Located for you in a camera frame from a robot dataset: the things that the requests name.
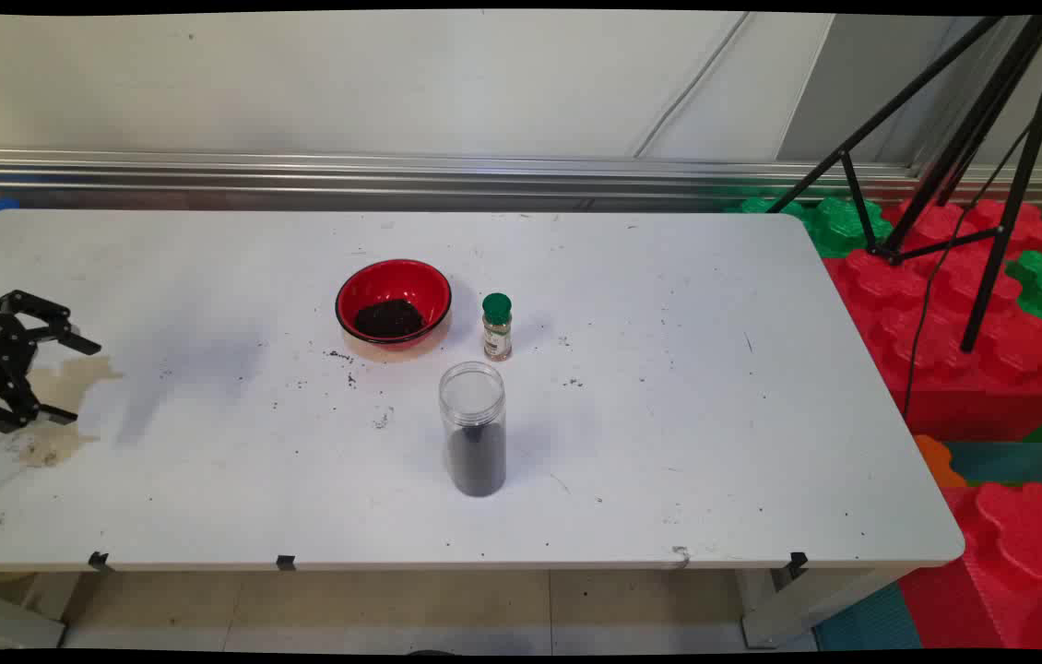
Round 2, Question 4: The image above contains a red bowl with black seeds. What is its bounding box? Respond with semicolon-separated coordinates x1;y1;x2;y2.
335;259;454;351

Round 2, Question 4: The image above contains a teal foam mat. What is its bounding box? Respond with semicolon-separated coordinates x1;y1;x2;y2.
945;441;1042;485

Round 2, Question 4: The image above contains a white table leg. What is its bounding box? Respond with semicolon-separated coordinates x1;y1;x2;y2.
0;572;84;649
738;567;900;649

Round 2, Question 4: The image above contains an orange foam piece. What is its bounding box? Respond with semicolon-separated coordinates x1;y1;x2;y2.
913;433;969;490

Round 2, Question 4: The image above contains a clear jar with black seeds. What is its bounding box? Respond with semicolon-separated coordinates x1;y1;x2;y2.
438;362;508;499

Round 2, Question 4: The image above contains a spice bottle with green cap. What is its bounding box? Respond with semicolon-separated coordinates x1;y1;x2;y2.
481;293;514;362

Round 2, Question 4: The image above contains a large red foam block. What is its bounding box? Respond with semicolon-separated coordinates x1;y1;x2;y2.
821;198;1042;444

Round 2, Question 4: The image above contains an aluminium rail along wall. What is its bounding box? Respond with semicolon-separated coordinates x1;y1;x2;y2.
0;148;1042;206

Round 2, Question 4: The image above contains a black tripod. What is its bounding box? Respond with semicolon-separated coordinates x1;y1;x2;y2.
765;14;1042;353

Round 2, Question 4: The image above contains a white cable on wall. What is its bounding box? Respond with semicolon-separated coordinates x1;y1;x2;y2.
632;14;752;158

